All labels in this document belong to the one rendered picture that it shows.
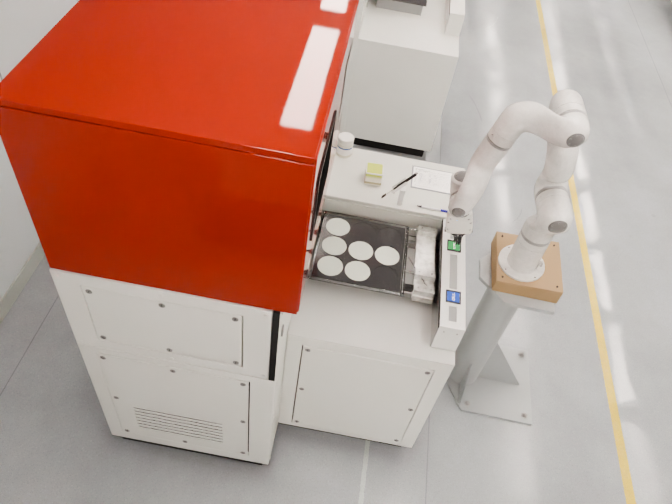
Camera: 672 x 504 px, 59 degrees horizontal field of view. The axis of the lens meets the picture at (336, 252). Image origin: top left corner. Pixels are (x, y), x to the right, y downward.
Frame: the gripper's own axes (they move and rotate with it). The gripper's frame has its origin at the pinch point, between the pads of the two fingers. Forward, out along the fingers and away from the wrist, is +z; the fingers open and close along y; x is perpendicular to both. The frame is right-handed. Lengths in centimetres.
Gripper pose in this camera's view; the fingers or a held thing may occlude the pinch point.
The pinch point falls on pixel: (457, 238)
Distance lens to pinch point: 238.4
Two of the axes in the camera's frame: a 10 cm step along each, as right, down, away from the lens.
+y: 9.9, 0.4, -1.6
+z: 0.9, 6.8, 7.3
